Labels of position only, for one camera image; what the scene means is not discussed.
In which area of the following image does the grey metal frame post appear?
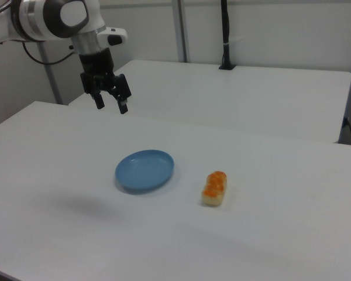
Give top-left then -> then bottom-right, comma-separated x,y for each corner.
36,42 -> 64,105
171,0 -> 191,63

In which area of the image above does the blue round plate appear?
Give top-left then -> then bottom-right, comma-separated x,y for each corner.
114,149 -> 176,195

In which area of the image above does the black camera pole with clamp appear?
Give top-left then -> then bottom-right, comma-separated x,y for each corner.
218,0 -> 237,70

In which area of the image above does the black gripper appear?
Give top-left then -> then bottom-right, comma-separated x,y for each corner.
78,48 -> 132,114

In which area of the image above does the bread with orange topping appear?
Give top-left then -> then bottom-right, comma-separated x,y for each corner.
200,171 -> 228,207

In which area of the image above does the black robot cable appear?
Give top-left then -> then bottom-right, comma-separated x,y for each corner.
22,42 -> 77,65

